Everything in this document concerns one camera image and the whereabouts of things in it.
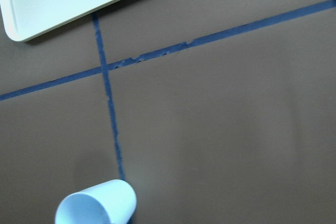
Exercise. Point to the light blue cup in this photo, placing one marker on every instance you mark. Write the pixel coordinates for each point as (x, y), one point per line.
(113, 201)

